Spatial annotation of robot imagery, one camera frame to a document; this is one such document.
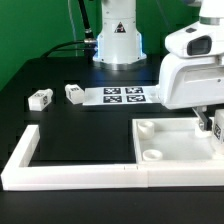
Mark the white U-shaped obstacle fence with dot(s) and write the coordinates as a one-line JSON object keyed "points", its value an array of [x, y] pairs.
{"points": [[18, 175]]}

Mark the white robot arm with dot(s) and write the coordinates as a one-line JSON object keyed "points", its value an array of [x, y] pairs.
{"points": [[119, 45]]}

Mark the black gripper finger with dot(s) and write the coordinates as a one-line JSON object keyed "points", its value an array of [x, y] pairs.
{"points": [[205, 123]]}

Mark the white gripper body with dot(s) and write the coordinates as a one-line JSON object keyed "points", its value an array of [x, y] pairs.
{"points": [[192, 74]]}

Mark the white sheet with fiducial tags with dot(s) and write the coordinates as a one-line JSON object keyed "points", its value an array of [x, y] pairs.
{"points": [[120, 95]]}

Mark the white square tabletop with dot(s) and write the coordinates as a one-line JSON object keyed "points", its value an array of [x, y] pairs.
{"points": [[172, 139]]}

